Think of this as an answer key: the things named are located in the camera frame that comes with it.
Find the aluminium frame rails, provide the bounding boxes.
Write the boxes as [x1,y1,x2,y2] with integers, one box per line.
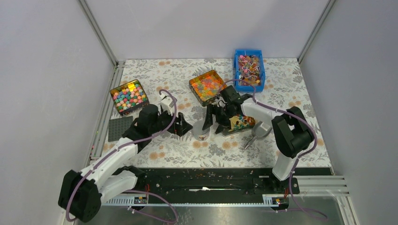
[77,0,124,167]

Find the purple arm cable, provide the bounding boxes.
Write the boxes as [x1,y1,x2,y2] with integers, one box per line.
[216,79,329,222]
[65,89,179,224]

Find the grey slotted cable duct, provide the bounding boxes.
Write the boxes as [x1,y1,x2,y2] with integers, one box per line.
[102,194,288,207]

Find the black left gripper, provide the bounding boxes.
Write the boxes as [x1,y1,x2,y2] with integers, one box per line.
[150,106,193,136]

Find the blue plastic bin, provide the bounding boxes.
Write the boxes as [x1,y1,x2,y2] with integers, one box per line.
[233,49,266,92]

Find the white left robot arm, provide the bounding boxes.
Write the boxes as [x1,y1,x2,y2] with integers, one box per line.
[58,101,181,222]

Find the white jar lid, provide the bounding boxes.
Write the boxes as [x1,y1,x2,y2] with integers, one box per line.
[192,120,210,135]

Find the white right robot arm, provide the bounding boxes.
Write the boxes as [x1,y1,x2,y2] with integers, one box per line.
[202,85,317,193]

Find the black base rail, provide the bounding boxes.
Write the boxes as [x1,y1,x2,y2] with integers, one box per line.
[112,166,301,205]

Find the grey perforated plate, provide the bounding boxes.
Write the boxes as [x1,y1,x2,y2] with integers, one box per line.
[107,116,134,142]

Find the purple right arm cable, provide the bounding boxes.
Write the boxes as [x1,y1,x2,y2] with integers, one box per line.
[216,79,329,222]

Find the green tin with star candies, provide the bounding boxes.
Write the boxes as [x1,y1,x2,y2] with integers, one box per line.
[109,79,150,116]

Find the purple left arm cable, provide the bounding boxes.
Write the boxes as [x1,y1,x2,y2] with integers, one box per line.
[65,89,179,224]

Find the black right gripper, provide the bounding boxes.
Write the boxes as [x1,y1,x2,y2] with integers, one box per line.
[202,103,237,135]

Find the metal scoop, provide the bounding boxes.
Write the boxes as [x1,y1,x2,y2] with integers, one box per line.
[243,122,272,150]

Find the green tin with gummy candies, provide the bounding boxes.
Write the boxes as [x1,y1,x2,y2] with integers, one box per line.
[189,70,227,107]

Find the floral tablecloth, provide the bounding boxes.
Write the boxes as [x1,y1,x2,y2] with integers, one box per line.
[99,58,332,169]

